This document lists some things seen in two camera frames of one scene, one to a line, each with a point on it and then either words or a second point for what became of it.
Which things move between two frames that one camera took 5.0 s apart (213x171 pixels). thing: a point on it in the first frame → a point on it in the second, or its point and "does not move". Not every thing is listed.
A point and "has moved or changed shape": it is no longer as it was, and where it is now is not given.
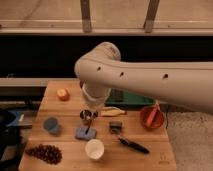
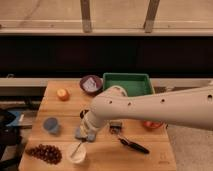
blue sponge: [80, 133] does not move
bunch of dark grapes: [46, 153] does not move
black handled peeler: [125, 142] does not move
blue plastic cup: [51, 125] does not move
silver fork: [88, 126] has moved or changed shape
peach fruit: [62, 94] does not move
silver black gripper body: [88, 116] → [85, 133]
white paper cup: [94, 149] → [76, 152]
